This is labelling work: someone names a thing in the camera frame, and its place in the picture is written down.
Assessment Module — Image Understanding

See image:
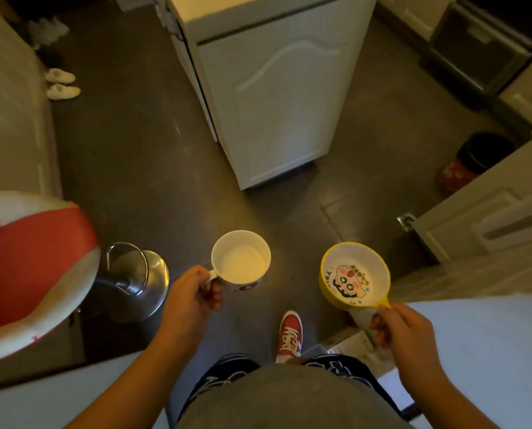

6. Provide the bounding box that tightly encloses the person's left hand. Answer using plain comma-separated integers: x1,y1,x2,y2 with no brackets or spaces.
158,265,224,350

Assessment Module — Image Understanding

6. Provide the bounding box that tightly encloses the person's right hand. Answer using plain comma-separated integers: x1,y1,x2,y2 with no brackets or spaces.
370,302,437,378

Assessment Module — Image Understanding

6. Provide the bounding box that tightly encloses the white ceramic mug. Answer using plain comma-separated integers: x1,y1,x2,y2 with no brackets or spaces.
204,230,272,293

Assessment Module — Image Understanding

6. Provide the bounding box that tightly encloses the yellow cartoon bowl with handle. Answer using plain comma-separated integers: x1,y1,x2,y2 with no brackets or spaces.
319,242,392,312

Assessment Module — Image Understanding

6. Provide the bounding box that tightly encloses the person's left forearm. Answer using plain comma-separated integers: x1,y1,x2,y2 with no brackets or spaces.
64,336,193,429

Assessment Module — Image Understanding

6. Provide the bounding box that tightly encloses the person's right forearm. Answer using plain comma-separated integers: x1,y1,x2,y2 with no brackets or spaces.
393,363,501,429

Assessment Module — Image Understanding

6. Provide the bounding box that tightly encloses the chrome chair base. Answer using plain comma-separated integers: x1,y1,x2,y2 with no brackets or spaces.
92,242,170,325

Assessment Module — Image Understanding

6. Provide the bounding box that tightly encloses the red and white sneaker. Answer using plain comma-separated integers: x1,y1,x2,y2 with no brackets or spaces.
274,310,304,365

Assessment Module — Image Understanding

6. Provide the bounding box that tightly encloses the grey shirt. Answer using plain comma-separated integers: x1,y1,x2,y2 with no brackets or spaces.
176,363,415,429

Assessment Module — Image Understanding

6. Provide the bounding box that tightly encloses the red and black waste bin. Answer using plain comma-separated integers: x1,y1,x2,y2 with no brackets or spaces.
440,131,516,198

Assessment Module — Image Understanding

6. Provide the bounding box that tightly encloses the red and white round chair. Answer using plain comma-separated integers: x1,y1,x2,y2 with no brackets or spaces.
0,191,101,367

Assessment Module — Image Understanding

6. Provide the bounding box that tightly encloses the white cabinet with arched door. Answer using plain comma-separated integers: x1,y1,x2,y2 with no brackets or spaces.
164,0,379,191

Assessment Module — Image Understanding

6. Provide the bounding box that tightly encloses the white slipper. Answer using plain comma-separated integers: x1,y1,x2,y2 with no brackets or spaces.
44,68,76,85
46,83,82,101

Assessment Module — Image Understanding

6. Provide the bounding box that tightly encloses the dark kitchen appliance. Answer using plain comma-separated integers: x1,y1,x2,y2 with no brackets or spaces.
428,0,532,95

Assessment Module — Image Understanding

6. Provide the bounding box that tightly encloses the white shoes pile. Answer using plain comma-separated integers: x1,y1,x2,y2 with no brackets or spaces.
26,16,71,46

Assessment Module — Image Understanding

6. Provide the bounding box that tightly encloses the white cabinet with drawer handle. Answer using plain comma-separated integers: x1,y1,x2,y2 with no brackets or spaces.
410,140,532,265

